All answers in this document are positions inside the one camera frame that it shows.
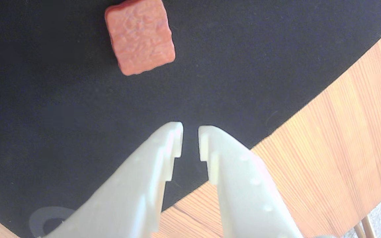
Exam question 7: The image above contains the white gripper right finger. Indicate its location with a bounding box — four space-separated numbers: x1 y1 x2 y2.
198 125 304 238

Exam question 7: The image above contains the red-brown square toy block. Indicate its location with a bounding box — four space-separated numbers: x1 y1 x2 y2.
105 0 176 76

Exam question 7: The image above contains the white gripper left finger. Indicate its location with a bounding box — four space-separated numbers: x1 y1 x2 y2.
43 122 184 238

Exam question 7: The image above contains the wooden table leg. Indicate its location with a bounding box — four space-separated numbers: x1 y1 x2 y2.
354 216 377 238

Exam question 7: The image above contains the black desk mat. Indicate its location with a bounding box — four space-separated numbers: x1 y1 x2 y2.
0 0 381 238

